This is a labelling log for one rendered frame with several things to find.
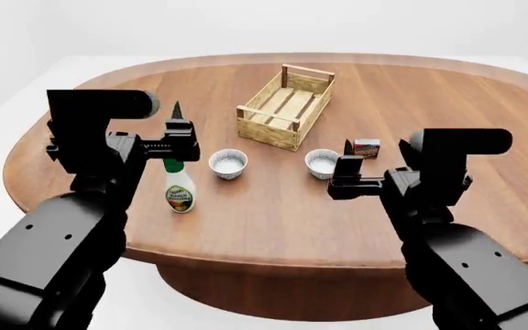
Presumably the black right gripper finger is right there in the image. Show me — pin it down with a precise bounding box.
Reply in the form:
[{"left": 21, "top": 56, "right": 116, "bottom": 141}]
[{"left": 334, "top": 137, "right": 366, "bottom": 181}]

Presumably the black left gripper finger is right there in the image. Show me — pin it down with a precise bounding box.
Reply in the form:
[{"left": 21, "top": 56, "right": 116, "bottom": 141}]
[{"left": 164, "top": 100, "right": 198, "bottom": 140}]

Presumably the white patterned ceramic bowl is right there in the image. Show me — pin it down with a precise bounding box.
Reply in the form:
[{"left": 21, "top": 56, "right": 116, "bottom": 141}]
[
  {"left": 208, "top": 148, "right": 249, "bottom": 182},
  {"left": 303, "top": 148, "right": 341, "bottom": 182}
]

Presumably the slatted wooden crate tray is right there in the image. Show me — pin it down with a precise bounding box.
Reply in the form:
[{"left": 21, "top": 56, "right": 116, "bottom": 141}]
[{"left": 235, "top": 63, "right": 337, "bottom": 152}]

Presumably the small brown red carton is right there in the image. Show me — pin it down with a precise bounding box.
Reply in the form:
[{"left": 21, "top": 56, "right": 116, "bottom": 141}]
[{"left": 351, "top": 137, "right": 382, "bottom": 161}]

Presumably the ranch dressing bottle green cap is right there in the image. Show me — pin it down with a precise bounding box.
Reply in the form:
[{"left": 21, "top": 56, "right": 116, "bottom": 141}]
[{"left": 163, "top": 158, "right": 197, "bottom": 215}]

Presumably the black left wrist camera cylinder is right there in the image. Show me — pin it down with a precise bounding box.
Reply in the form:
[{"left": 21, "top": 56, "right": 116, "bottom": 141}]
[{"left": 46, "top": 88, "right": 161, "bottom": 121}]

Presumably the black wrist camera cylinder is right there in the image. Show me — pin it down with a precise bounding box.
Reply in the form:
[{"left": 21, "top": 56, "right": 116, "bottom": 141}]
[
  {"left": 407, "top": 127, "right": 514, "bottom": 157},
  {"left": 46, "top": 88, "right": 161, "bottom": 121}
]

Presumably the black right wrist camera cylinder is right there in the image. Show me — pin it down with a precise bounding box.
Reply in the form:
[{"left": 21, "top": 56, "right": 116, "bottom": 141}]
[{"left": 407, "top": 127, "right": 514, "bottom": 157}]

